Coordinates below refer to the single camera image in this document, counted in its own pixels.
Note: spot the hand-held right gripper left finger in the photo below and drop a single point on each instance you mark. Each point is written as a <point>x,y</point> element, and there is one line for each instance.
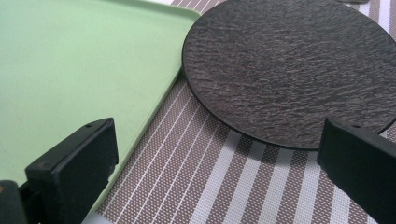
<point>71,165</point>

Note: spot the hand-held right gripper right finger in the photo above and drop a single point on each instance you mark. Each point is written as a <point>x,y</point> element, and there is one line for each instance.
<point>361,168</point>

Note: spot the brown white striped placemat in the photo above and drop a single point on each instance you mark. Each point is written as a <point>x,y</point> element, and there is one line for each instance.
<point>193,186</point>

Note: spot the light green plastic tray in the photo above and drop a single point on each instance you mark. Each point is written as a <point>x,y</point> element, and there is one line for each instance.
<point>71,68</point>

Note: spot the dark round textured plate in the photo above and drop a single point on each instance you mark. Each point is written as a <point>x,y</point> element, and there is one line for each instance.
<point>280,68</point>

